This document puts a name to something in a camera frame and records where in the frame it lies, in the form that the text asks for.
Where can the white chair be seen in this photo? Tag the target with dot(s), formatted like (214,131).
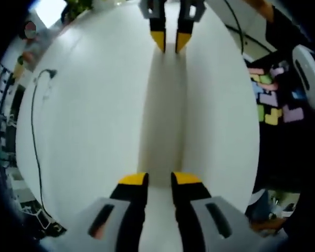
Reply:
(313,78)

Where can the beige cutlery case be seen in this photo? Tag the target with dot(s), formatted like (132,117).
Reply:
(144,131)

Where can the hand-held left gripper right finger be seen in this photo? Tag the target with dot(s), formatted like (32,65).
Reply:
(189,199)

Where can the shelf with white boxes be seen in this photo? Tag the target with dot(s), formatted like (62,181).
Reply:
(2,113)

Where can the green potted plant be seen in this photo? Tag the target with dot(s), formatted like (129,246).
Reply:
(78,5)

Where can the beige cutlery case lid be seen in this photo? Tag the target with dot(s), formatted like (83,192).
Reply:
(168,118)

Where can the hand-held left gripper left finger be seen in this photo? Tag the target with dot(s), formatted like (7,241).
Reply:
(132,204)

